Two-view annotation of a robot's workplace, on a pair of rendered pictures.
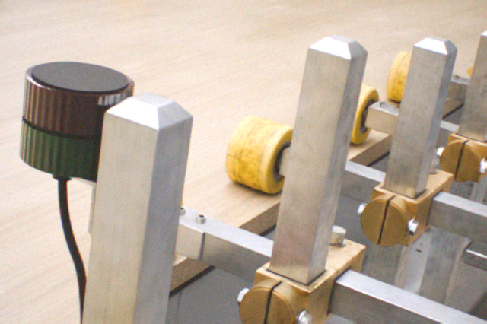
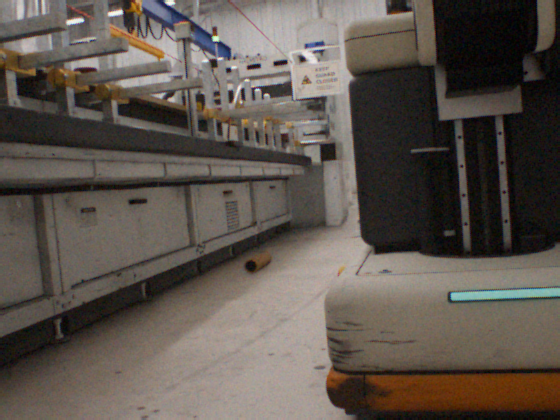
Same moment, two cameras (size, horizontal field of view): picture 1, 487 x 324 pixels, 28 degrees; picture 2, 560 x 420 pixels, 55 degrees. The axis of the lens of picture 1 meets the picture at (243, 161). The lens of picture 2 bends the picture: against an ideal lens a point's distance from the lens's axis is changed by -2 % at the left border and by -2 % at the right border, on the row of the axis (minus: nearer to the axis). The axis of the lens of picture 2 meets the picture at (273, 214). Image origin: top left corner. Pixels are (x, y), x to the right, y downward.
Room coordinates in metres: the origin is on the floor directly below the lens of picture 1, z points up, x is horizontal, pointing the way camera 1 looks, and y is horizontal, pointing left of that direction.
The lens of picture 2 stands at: (-2.51, 0.51, 0.46)
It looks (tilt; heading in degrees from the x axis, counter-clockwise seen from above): 3 degrees down; 348
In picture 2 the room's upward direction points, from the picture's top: 5 degrees counter-clockwise
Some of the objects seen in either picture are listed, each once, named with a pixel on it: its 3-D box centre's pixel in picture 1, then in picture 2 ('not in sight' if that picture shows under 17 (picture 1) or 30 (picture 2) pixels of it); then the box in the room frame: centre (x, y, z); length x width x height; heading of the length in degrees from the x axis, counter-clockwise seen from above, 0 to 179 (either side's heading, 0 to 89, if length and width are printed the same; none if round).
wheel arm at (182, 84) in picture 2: not in sight; (140, 91); (-0.63, 0.50, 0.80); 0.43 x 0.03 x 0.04; 64
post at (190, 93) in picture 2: not in sight; (189, 89); (0.04, 0.28, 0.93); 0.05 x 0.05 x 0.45; 64
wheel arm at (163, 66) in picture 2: not in sight; (100, 77); (-0.85, 0.61, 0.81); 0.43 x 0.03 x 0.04; 64
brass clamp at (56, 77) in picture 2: not in sight; (68, 80); (-0.82, 0.71, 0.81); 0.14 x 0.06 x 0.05; 154
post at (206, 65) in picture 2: not in sight; (210, 108); (0.28, 0.16, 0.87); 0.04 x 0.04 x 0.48; 64
